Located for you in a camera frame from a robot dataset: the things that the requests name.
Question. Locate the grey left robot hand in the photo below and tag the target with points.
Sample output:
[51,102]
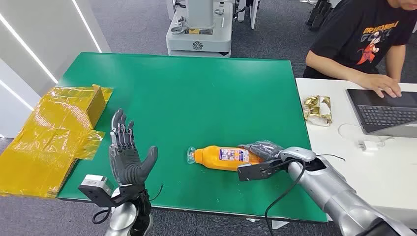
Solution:
[127,163]

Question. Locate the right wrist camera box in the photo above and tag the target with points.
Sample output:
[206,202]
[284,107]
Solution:
[254,171]

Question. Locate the crumpled gold wrapper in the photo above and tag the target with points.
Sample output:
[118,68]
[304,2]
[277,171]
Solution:
[316,110]

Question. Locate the person's right hand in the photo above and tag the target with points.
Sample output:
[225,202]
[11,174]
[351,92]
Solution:
[382,85]

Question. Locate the person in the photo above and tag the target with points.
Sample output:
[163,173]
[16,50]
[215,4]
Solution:
[351,32]

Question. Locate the white wall light strip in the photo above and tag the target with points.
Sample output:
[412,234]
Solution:
[29,49]
[16,95]
[86,25]

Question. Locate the black equipment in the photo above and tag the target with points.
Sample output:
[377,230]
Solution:
[317,14]

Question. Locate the white charger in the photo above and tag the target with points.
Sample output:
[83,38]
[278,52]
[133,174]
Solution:
[368,146]

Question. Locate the green table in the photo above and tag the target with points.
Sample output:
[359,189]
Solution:
[195,97]

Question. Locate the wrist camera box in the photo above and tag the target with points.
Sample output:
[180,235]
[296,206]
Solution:
[96,187]
[254,171]

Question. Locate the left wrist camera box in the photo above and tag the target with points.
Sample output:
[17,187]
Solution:
[96,187]

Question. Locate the grey laptop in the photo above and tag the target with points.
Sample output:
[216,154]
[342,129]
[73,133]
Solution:
[384,114]

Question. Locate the person's left forearm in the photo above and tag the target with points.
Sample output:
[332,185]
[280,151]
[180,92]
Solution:
[395,62]

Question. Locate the white desk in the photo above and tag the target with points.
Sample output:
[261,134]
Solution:
[342,169]

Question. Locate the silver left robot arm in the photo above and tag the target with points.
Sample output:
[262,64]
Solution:
[122,218]

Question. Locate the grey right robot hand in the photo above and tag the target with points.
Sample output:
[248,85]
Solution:
[264,149]

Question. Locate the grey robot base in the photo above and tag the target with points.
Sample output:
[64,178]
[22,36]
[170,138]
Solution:
[198,35]

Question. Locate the orange bottle with label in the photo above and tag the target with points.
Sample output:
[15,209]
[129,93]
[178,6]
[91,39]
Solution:
[211,158]

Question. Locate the yellow flattened cardboard box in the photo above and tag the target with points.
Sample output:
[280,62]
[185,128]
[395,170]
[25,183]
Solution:
[49,136]

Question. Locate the person's right forearm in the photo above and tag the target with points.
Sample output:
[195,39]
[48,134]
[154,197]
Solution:
[332,70]

